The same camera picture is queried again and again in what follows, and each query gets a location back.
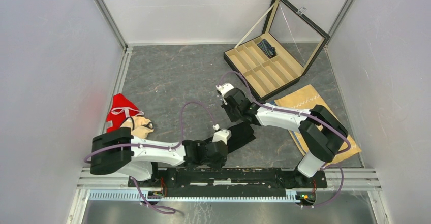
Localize black underwear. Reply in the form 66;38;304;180
198;122;256;154

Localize blue striped boxer shorts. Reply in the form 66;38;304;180
257;39;276;58

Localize black compartment box glass lid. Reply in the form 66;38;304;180
223;0;331;102

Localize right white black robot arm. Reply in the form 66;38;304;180
216;83;348;187

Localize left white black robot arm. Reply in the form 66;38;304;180
84;127;231;187

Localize beige underwear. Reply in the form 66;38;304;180
120;116;155;139

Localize red underwear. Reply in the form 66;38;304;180
105;93;144;132

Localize tan cloth mat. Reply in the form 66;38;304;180
275;85;362;165

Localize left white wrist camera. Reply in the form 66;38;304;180
211;124;232;145

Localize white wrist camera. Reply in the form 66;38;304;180
211;124;232;145
216;83;235;105

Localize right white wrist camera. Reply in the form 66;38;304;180
216;83;235;105

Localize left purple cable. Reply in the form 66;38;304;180
83;101;218;215

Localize purple cable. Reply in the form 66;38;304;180
83;101;218;215
217;70;352;208

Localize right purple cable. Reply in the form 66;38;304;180
217;70;352;208

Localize white cable tray strip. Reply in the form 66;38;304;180
88;190;300;204

